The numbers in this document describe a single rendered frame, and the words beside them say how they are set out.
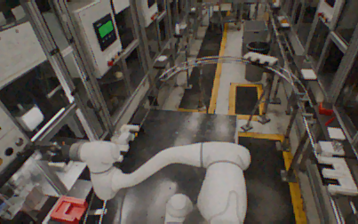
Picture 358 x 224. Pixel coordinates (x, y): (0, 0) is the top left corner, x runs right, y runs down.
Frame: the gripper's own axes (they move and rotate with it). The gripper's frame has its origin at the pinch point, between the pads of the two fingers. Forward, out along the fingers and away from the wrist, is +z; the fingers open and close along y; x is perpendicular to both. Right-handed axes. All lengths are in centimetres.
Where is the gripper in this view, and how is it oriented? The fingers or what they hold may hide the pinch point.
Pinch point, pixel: (35, 152)
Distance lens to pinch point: 123.5
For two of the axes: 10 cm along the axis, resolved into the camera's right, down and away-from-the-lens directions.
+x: -1.0, 7.1, -6.9
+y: -1.4, -7.0, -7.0
